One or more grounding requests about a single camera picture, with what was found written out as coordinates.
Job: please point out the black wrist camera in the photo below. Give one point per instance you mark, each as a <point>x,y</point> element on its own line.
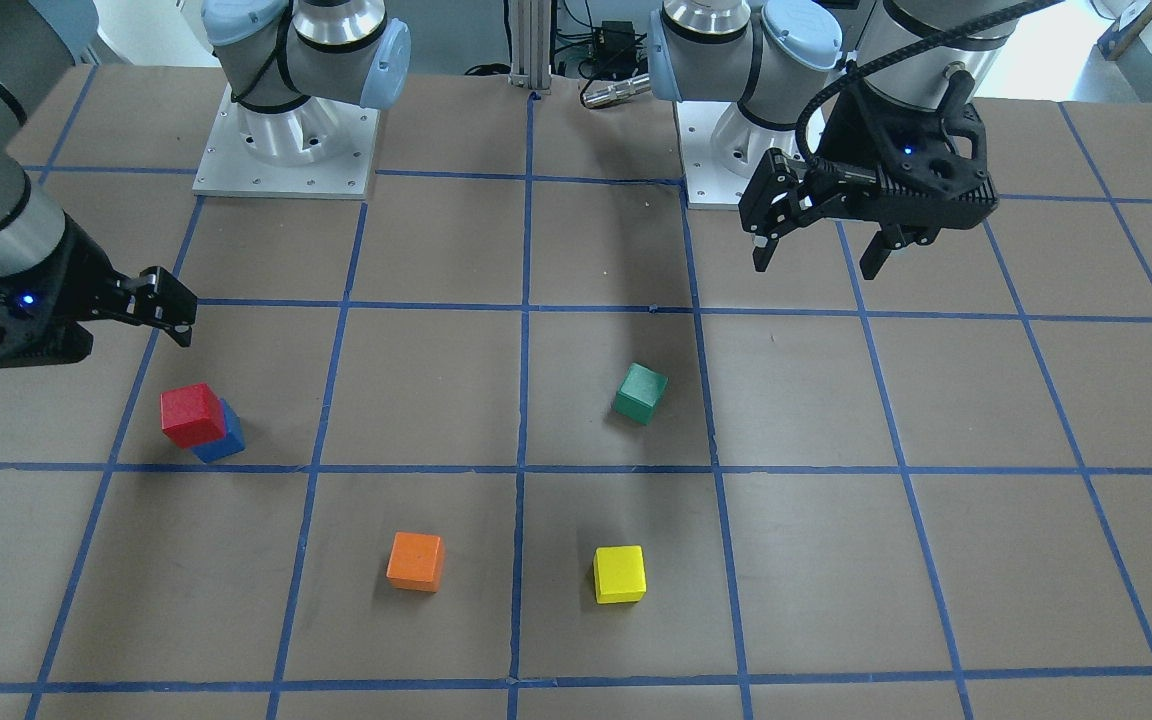
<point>931,166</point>
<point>36,327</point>

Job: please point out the orange wooden block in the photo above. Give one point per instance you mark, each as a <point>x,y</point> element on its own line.
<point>416,562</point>

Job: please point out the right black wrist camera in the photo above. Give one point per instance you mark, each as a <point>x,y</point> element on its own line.
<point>36,327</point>

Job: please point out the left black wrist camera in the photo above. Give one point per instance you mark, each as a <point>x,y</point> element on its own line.
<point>931,166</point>

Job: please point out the yellow wooden block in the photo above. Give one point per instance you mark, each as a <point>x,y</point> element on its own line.
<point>619,574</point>

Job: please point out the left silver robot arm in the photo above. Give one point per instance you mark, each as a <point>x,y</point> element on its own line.
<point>785,62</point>

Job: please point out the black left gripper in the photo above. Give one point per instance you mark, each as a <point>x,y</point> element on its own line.
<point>850,132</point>

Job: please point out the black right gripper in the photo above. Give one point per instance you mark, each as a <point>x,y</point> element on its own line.
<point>84,279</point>

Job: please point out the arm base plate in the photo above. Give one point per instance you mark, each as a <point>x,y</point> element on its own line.
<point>720,149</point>
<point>323,150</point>

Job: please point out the red wooden block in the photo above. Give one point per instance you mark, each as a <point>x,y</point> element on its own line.
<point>192,416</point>

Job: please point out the green wooden block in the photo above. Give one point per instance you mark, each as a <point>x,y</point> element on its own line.
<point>639,394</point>

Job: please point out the aluminium frame post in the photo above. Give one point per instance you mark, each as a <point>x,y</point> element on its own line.
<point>531,41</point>

